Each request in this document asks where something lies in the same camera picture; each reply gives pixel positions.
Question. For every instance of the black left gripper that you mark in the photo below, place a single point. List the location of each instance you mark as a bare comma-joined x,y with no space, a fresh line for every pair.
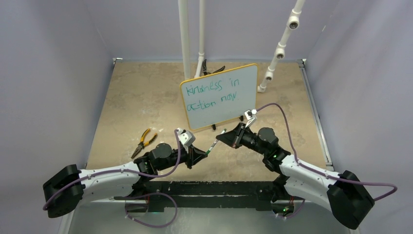
194,155

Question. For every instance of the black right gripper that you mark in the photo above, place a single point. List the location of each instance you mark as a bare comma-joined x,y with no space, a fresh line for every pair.
233,138

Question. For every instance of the white green marker pen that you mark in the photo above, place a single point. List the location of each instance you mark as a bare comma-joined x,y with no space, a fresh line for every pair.
215,142

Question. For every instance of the yellow framed whiteboard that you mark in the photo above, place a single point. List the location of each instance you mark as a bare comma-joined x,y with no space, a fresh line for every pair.
219,97

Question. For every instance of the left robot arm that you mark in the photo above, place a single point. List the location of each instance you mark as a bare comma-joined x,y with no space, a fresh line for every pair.
71,187

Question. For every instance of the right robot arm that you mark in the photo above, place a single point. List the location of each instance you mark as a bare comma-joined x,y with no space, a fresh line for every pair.
340,193

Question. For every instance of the yellow black pliers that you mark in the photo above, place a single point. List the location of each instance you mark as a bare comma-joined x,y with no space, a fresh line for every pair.
143,144

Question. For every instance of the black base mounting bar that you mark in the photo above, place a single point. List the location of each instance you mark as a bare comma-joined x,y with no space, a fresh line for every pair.
257,195

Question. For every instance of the thin white vertical pipe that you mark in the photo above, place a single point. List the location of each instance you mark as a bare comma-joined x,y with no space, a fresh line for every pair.
201,53

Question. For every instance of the white pipe with fittings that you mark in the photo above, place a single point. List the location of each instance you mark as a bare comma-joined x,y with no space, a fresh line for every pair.
292,24

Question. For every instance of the thick white vertical pipe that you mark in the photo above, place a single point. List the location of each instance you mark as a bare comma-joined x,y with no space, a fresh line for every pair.
184,33

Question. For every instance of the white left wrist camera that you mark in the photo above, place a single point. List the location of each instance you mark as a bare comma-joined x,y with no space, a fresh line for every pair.
186,138

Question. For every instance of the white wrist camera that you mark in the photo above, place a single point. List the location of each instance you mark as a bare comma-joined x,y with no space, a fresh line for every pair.
250,117
186,138

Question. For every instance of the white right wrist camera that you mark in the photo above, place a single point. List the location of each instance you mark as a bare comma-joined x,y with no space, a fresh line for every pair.
250,117

